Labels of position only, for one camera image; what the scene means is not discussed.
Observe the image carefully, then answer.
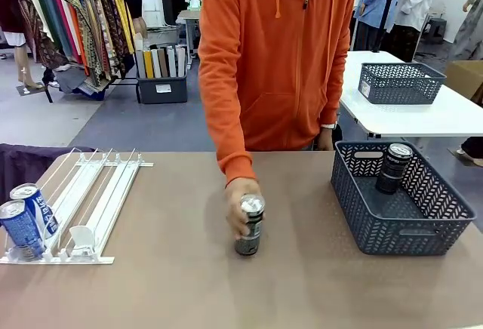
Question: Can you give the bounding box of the person's left hand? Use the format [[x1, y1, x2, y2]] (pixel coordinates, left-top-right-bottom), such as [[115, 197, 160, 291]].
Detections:
[[315, 128, 337, 152]]

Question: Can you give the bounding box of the person's right hand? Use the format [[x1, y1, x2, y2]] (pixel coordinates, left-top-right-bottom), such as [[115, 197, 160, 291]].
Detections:
[[225, 177, 265, 242]]

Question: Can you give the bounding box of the black drink can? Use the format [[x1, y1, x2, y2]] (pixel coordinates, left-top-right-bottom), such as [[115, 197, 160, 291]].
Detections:
[[234, 193, 266, 257], [375, 143, 414, 195]]

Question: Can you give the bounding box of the grey plastic lattice basket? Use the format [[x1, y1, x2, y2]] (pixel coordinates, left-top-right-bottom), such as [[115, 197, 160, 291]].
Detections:
[[331, 140, 477, 257], [357, 62, 448, 105]]

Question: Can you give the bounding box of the blue Pocari Sweat can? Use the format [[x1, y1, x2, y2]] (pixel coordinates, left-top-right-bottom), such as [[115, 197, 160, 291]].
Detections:
[[9, 183, 60, 238], [0, 199, 47, 262]]

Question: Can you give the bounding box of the person's right forearm orange sleeve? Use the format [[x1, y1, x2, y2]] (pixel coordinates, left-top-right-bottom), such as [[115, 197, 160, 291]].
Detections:
[[206, 109, 261, 190]]

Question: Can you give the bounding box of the person's left forearm orange sleeve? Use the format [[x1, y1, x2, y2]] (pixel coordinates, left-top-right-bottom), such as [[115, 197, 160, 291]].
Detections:
[[320, 60, 350, 128]]

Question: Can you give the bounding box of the white can dispenser rack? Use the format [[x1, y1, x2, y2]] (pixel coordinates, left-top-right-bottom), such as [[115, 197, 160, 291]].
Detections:
[[0, 147, 155, 266]]

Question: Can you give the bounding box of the white dispenser pusher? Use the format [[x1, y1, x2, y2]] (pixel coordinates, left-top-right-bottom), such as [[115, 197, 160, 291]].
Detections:
[[69, 225, 100, 257]]

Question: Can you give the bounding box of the white table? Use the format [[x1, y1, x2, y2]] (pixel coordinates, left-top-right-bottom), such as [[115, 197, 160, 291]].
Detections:
[[339, 50, 483, 140]]

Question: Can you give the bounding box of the person in orange hoodie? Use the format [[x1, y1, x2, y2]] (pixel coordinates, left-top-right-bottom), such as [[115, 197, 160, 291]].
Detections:
[[198, 0, 358, 152]]

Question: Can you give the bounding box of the black stand pole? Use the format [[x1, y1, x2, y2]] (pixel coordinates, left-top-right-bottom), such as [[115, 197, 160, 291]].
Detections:
[[371, 0, 401, 54]]

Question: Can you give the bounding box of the grey storage bin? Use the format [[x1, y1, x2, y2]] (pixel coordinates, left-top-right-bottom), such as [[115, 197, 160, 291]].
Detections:
[[134, 74, 189, 105]]

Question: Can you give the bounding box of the bystander's leg and shoe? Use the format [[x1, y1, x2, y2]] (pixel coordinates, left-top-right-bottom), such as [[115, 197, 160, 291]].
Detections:
[[456, 136, 483, 168]]

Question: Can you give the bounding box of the cardboard box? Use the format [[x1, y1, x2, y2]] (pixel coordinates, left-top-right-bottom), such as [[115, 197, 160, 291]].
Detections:
[[445, 60, 483, 106]]

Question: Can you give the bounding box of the grey plastic stool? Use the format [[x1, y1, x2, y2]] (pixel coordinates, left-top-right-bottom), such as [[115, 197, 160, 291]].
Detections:
[[424, 17, 448, 45]]

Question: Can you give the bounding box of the beige fabric board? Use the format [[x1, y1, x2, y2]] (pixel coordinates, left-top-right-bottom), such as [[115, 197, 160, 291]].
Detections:
[[174, 45, 187, 78]]

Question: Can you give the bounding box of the light grey fabric board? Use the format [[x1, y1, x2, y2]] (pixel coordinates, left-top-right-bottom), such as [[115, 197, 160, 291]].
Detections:
[[166, 46, 177, 78]]

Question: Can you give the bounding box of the brown fabric board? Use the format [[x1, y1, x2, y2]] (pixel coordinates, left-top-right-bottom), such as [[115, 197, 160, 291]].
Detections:
[[157, 48, 169, 78]]

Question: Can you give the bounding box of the white fabric board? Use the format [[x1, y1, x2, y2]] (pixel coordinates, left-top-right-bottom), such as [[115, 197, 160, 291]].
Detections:
[[150, 48, 162, 78]]

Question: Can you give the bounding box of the yellow fabric board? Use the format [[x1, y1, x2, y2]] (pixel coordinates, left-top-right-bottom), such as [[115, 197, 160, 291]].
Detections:
[[144, 48, 155, 79]]

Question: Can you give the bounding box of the mannequin in grey dress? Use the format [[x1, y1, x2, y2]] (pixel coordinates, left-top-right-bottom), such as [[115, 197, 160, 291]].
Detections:
[[447, 0, 483, 62]]

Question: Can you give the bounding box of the small white desk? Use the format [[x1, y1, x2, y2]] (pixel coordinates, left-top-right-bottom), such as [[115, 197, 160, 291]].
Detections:
[[176, 8, 201, 60]]

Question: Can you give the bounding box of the clothes pile on floor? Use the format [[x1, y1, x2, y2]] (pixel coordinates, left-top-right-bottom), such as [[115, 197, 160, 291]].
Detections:
[[52, 64, 110, 102]]

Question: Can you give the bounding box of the dark purple cloth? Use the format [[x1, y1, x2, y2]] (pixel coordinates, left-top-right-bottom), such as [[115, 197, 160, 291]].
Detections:
[[0, 143, 95, 215]]

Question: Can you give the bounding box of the orange hanging garment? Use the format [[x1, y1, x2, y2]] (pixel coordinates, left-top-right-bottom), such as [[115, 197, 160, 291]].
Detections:
[[67, 4, 90, 75]]

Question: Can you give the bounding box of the dark floral hanging garment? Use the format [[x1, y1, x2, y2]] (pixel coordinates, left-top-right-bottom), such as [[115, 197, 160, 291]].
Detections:
[[90, 0, 128, 77]]

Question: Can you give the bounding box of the olive patterned hanging dress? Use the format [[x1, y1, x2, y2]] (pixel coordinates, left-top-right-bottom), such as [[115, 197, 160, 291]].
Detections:
[[63, 0, 110, 81]]

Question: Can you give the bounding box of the yellow hanging garment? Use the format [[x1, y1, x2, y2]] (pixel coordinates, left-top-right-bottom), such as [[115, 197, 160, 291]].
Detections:
[[105, 0, 136, 54]]

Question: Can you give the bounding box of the brown patterned hanging garment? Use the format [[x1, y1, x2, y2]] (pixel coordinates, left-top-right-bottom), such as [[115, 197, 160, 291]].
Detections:
[[18, 0, 69, 69]]

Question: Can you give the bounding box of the pink hanging garment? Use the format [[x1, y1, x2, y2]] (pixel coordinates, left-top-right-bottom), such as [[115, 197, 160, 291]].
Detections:
[[47, 0, 82, 64]]

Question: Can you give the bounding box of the green hanging garment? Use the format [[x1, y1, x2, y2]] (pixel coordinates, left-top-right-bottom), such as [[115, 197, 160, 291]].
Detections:
[[29, 0, 63, 51]]

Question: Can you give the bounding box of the mannequin in maroon top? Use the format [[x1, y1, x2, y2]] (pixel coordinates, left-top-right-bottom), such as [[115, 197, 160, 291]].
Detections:
[[0, 0, 45, 96]]

